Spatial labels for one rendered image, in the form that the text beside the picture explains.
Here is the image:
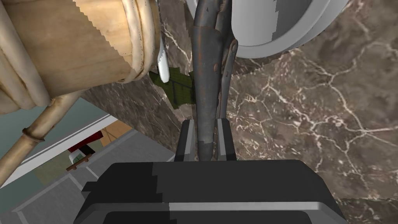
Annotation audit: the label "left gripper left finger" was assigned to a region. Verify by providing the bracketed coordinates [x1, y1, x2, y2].
[174, 119, 197, 162]

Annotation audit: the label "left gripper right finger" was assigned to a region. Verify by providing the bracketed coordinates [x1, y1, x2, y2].
[216, 118, 237, 161]

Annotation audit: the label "grey metal pliers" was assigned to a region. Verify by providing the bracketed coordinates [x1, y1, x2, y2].
[190, 0, 239, 162]

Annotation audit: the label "green cloth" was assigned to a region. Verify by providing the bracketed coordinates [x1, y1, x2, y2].
[148, 66, 197, 110]

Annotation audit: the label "white serrated knife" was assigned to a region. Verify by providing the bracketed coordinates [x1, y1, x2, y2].
[156, 37, 171, 84]

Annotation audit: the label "brown marble table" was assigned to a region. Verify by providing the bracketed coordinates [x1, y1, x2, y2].
[80, 0, 398, 224]

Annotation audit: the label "white plate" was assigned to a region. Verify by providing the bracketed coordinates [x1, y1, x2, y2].
[186, 0, 351, 60]

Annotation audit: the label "wooden chair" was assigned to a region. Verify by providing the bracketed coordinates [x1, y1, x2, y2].
[0, 0, 162, 188]

